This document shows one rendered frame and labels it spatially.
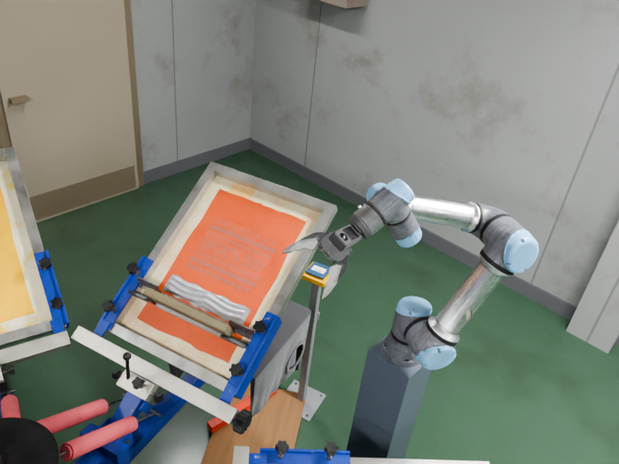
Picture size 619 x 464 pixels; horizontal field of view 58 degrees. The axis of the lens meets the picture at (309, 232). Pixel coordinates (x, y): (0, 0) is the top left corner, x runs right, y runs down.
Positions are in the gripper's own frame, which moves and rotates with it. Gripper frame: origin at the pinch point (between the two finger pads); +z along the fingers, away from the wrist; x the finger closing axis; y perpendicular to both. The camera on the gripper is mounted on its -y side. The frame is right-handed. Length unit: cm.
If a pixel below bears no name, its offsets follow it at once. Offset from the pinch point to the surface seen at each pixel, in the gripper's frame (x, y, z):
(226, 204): 48, 82, 2
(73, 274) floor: 128, 262, 115
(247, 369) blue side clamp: -8, 53, 32
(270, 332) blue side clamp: -3, 57, 19
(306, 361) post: -24, 177, 22
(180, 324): 21, 68, 43
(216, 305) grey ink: 18, 68, 28
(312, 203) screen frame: 24, 72, -24
